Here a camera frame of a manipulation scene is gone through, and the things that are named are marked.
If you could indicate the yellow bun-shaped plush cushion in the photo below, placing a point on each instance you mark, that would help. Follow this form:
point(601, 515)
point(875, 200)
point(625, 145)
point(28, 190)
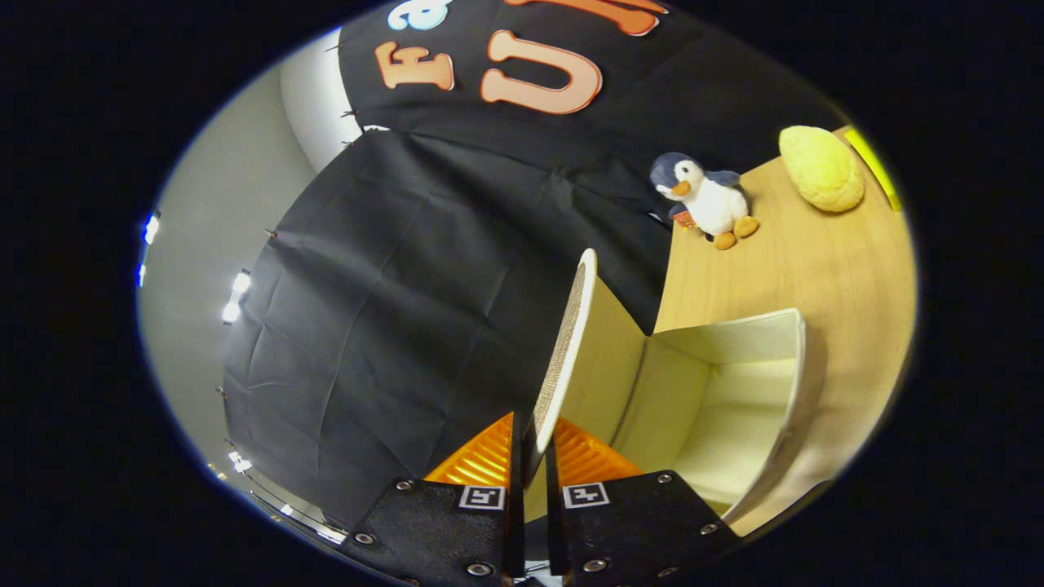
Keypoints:
point(822, 171)

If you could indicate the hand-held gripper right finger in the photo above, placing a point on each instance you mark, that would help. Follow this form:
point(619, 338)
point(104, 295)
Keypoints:
point(628, 526)

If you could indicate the yellow book with red circle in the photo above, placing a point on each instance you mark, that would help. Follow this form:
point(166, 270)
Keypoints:
point(877, 167)

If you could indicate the beige fabric storage box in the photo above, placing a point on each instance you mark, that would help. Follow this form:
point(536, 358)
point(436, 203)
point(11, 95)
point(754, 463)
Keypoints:
point(734, 408)

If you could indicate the penguin plush toy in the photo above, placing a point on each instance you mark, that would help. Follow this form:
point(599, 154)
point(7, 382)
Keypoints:
point(711, 204)

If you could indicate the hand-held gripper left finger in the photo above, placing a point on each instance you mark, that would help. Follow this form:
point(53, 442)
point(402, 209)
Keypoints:
point(440, 530)

